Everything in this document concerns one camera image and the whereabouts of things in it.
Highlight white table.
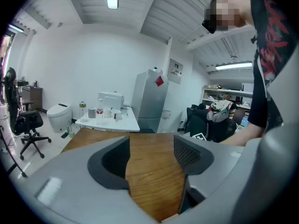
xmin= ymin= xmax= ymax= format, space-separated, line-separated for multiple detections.
xmin=75 ymin=106 xmax=141 ymax=133

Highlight person's right forearm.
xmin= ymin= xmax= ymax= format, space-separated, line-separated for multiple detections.
xmin=219 ymin=121 xmax=267 ymax=147

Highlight brown wooden cabinet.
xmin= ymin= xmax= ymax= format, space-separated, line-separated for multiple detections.
xmin=21 ymin=85 xmax=43 ymax=113

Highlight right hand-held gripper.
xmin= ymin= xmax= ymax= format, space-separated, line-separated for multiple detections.
xmin=190 ymin=132 xmax=208 ymax=141

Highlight person's black printed t-shirt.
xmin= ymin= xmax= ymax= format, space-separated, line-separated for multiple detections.
xmin=247 ymin=0 xmax=299 ymax=133

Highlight colourful patterned clothes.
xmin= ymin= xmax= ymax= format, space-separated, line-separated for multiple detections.
xmin=208 ymin=99 xmax=237 ymax=116

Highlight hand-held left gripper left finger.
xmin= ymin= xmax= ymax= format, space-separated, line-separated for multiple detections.
xmin=87 ymin=136 xmax=131 ymax=190

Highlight person's head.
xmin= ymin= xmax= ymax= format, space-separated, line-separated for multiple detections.
xmin=209 ymin=0 xmax=254 ymax=32

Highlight white box-shaped appliance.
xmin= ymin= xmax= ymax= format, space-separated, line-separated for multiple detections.
xmin=97 ymin=91 xmax=124 ymax=111

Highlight white smart toilet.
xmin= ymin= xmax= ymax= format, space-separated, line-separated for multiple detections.
xmin=46 ymin=103 xmax=72 ymax=133

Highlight clear bottle with red label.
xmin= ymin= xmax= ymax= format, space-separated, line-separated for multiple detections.
xmin=96 ymin=98 xmax=104 ymax=120

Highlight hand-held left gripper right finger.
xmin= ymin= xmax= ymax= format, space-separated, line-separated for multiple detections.
xmin=173 ymin=135 xmax=215 ymax=215

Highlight clear bottle with green lid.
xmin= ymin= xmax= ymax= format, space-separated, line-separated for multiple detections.
xmin=79 ymin=101 xmax=87 ymax=122

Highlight grey neck pillow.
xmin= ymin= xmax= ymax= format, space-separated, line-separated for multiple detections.
xmin=206 ymin=111 xmax=231 ymax=123

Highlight silver refrigerator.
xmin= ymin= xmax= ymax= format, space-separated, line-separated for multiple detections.
xmin=131 ymin=69 xmax=169 ymax=134

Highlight black head-worn camera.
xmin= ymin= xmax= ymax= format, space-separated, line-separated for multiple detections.
xmin=201 ymin=19 xmax=217 ymax=35

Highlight grey wall panel box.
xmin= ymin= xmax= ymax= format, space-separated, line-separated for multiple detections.
xmin=167 ymin=58 xmax=184 ymax=84

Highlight black office chair with clothes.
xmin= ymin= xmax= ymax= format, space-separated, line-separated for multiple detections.
xmin=205 ymin=115 xmax=238 ymax=143

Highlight white storage shelf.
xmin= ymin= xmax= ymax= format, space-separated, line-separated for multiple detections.
xmin=202 ymin=84 xmax=254 ymax=109

